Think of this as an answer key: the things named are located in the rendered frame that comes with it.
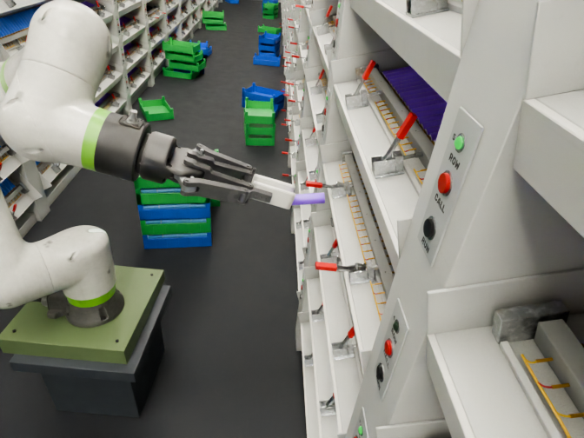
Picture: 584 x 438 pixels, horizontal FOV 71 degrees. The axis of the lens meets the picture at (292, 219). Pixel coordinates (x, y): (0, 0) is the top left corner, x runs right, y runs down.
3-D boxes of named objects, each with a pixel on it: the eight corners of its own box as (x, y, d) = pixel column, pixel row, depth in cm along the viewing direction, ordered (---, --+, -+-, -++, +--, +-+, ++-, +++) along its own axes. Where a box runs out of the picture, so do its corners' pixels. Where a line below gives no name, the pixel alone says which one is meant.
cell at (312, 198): (324, 195, 66) (284, 198, 66) (324, 205, 67) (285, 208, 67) (323, 189, 67) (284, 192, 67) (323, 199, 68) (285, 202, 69)
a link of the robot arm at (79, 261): (47, 291, 108) (29, 233, 98) (107, 269, 118) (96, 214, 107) (63, 321, 100) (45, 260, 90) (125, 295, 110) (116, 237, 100)
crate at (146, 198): (137, 205, 171) (135, 189, 166) (142, 181, 187) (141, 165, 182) (209, 202, 176) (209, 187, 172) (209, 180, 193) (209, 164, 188)
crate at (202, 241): (144, 248, 184) (142, 235, 180) (149, 223, 201) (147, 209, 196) (211, 246, 190) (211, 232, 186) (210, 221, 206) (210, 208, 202)
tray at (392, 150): (400, 289, 45) (395, 182, 37) (335, 102, 94) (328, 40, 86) (593, 261, 43) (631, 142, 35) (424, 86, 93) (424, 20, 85)
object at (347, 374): (343, 463, 67) (333, 420, 60) (315, 239, 117) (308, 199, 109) (468, 448, 66) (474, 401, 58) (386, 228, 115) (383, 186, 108)
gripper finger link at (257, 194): (242, 182, 63) (240, 193, 61) (272, 192, 65) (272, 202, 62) (239, 190, 64) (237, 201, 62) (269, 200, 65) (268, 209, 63)
